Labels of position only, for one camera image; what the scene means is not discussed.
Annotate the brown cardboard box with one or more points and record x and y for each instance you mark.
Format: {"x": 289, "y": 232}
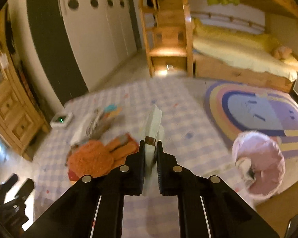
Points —
{"x": 275, "y": 208}

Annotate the white device with green light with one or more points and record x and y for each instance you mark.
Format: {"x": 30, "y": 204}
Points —
{"x": 60, "y": 121}

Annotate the yellow bedding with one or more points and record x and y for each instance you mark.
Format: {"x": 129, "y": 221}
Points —
{"x": 238, "y": 49}

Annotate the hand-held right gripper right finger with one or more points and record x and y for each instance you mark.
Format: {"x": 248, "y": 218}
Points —
{"x": 171, "y": 178}

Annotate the brown plush toy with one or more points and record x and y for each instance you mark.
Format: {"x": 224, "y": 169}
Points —
{"x": 281, "y": 52}

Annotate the pastel oval rug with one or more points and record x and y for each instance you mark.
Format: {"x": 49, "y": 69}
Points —
{"x": 258, "y": 111}

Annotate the orange fuzzy toy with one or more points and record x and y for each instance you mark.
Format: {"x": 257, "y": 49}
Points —
{"x": 129, "y": 147}

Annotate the table with checked cloth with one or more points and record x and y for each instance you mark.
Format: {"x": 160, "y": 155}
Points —
{"x": 188, "y": 119}

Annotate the white wardrobe with round holes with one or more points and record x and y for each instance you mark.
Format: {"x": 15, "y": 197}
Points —
{"x": 99, "y": 34}

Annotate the wooden cabinet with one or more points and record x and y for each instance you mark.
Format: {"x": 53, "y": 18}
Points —
{"x": 12, "y": 114}

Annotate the orange fluffy cloth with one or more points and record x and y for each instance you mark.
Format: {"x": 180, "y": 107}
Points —
{"x": 92, "y": 158}

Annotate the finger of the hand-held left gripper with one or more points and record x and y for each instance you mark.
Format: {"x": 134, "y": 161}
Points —
{"x": 24, "y": 188}
{"x": 8, "y": 182}

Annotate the wooden bunk bed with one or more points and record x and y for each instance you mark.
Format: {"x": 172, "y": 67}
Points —
{"x": 238, "y": 72}

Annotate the dark wall panel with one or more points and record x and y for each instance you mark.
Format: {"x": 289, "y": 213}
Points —
{"x": 52, "y": 42}

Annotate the colourful snack wrapper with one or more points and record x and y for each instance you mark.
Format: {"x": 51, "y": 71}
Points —
{"x": 111, "y": 109}

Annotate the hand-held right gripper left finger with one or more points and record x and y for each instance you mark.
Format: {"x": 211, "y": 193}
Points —
{"x": 129, "y": 178}

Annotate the pile of clothes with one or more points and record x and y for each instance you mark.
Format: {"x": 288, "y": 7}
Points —
{"x": 99, "y": 126}

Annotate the wooden stairs with drawers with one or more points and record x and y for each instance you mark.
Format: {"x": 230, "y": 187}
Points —
{"x": 166, "y": 37}

